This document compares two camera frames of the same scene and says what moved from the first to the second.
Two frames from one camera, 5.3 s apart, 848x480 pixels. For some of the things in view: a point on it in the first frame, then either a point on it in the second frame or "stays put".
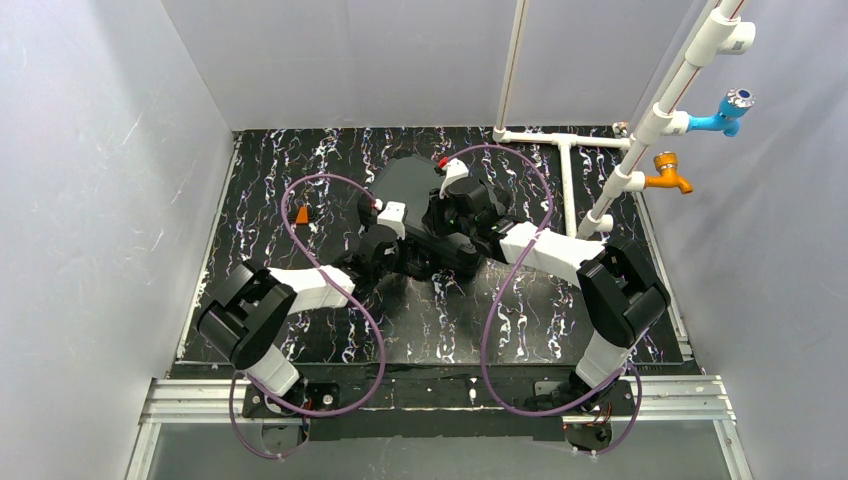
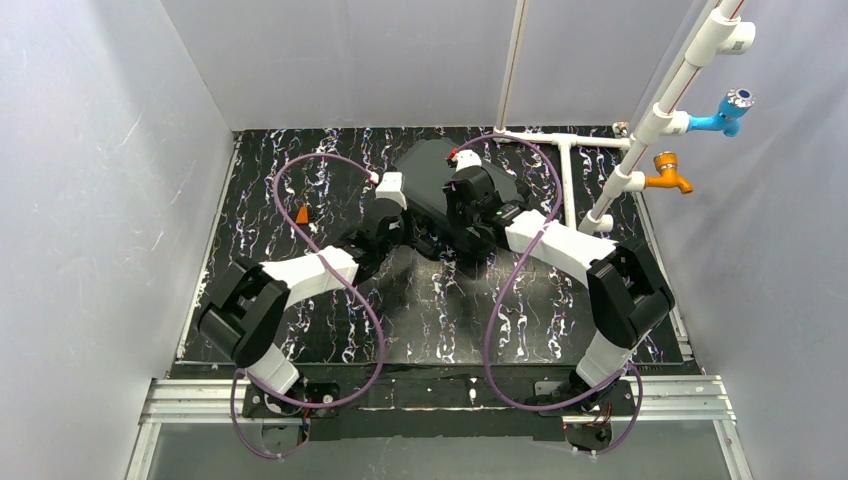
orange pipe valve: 667,162 stays put
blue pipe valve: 734,103 stays put
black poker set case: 410,182 -> 426,164
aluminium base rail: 693,398 stays put
